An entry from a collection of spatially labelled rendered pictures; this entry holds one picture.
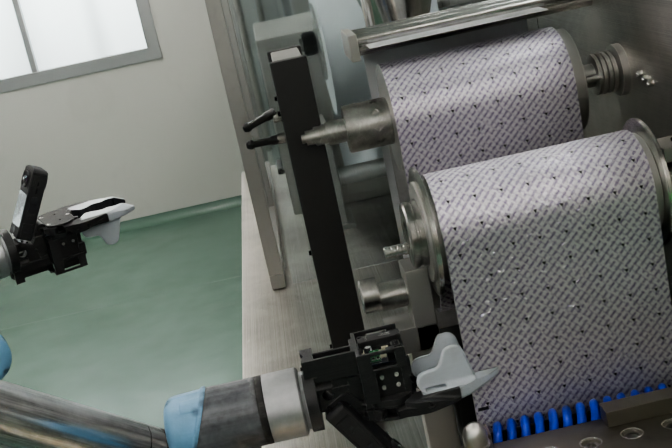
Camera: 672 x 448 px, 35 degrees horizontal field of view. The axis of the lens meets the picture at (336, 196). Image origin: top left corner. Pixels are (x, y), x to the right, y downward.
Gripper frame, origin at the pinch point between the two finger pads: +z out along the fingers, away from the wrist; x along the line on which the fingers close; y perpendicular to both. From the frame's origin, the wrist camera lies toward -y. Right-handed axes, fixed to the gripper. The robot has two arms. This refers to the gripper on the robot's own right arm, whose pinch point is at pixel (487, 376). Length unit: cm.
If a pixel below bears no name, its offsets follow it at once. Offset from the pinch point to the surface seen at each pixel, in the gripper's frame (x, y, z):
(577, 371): -0.3, -1.7, 10.0
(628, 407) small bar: -6.3, -4.2, 13.3
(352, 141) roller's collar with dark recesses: 28.0, 23.5, -7.6
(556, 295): -0.2, 7.6, 9.0
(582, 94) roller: 24.1, 23.8, 22.2
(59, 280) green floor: 473, -108, -157
